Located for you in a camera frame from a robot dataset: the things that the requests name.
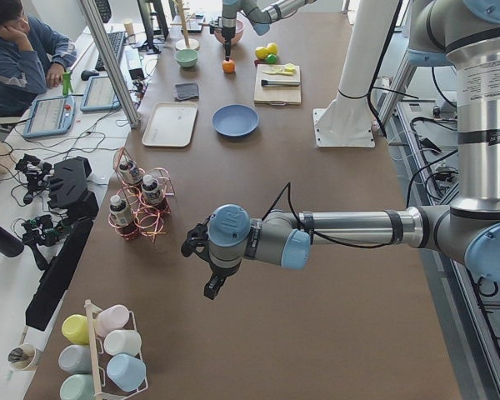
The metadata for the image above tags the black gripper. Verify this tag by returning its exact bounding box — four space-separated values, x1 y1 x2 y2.
209 16 238 62
203 262 240 299

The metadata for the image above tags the orange tangerine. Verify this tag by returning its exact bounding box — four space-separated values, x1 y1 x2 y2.
222 59 236 74

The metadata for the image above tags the blue plate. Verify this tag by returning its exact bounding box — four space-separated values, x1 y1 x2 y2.
212 104 260 138

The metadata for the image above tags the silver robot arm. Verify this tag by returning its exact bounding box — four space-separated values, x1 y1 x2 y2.
194 1 500 298
211 0 314 61

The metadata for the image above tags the pink bowl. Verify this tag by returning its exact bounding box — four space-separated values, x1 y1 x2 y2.
214 18 247 45

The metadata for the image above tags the lower yellow lemon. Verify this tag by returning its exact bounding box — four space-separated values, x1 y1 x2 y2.
254 47 268 60

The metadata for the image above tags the yellow lemon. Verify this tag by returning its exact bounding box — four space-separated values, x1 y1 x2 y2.
254 47 268 60
266 42 278 55

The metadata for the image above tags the mint green bowl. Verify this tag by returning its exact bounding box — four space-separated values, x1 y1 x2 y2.
175 48 198 68

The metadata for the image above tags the upper yellow lemon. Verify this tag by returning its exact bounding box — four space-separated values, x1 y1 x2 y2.
266 42 278 55

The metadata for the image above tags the green lime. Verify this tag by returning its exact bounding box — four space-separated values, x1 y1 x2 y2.
264 53 278 64

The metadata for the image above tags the wooden stand round base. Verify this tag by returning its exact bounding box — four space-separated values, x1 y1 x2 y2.
169 0 200 52

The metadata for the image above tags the steel cylinder black cap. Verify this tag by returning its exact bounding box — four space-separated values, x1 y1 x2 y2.
260 79 301 88

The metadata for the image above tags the grey folded cloth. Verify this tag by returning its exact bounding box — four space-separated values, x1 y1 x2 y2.
174 82 199 101

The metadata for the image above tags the thick lemon half slice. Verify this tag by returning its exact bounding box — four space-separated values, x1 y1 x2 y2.
282 63 297 73

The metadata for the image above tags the yellow plastic knife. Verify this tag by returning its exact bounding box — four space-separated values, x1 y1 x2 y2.
262 69 296 76

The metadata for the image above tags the bamboo cutting board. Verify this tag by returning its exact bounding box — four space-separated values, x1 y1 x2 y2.
253 63 302 105

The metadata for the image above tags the cream rabbit tray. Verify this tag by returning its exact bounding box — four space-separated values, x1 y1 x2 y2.
142 102 198 148

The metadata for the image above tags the pink cup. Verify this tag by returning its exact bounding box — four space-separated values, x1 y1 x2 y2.
94 304 129 337

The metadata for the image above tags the cream white cup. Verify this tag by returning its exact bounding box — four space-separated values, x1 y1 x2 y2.
103 329 142 357

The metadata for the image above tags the black keyboard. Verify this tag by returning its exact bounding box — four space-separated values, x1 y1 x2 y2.
94 31 127 72

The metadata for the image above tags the top tea bottle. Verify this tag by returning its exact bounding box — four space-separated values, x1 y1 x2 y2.
142 174 166 210

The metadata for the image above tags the tea bottle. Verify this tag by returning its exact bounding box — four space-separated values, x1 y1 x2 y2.
142 174 166 210
108 194 139 240
118 158 143 186

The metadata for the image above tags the lower right tea bottle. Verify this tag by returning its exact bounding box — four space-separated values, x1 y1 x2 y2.
108 194 139 240

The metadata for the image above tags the light blue cup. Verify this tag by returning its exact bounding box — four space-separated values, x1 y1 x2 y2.
106 353 146 392

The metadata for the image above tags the right teach pendant tablet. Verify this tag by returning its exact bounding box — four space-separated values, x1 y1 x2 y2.
80 76 121 113

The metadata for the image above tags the teach pendant tablet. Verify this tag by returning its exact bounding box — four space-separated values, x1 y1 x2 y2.
22 96 75 138
80 76 121 113

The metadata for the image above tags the lower left tea bottle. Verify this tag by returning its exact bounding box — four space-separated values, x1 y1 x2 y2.
118 158 143 186

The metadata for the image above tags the yellow cup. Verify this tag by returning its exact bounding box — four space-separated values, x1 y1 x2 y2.
62 314 89 345

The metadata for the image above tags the grey cup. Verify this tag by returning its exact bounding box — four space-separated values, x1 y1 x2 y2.
57 344 92 374

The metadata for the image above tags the mint green cup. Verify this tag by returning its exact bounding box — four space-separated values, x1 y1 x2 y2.
59 374 95 400

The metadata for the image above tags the left teach pendant tablet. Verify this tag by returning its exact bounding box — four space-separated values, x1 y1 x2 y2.
22 96 75 138

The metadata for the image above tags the paper cup with utensils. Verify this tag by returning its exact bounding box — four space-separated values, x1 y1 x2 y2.
7 343 43 372

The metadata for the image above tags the seated person blue hoodie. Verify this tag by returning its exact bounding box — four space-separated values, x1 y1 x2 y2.
0 1 77 117

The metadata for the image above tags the black water bottle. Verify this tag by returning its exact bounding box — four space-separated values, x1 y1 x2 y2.
0 226 24 258

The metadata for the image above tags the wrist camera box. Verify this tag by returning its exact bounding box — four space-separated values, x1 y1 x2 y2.
180 222 209 261

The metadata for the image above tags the copper wire bottle rack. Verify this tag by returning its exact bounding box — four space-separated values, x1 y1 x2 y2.
107 147 175 242

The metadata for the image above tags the white wire cup rack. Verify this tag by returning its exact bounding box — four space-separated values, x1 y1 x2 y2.
84 299 149 399

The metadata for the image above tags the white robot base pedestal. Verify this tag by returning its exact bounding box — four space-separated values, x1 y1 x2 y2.
313 0 402 148

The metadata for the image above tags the aluminium frame post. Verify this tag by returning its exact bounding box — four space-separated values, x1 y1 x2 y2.
77 0 140 128

